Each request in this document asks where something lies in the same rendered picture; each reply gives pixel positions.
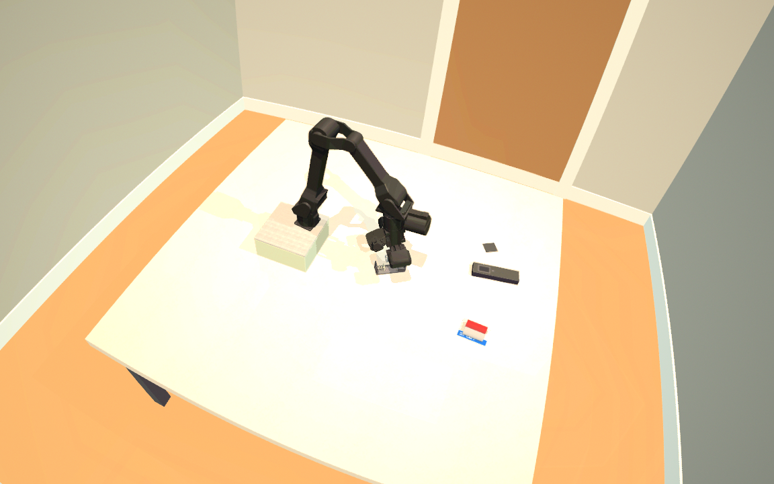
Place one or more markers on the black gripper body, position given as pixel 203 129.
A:
pixel 399 255

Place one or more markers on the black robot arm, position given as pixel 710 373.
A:
pixel 389 191

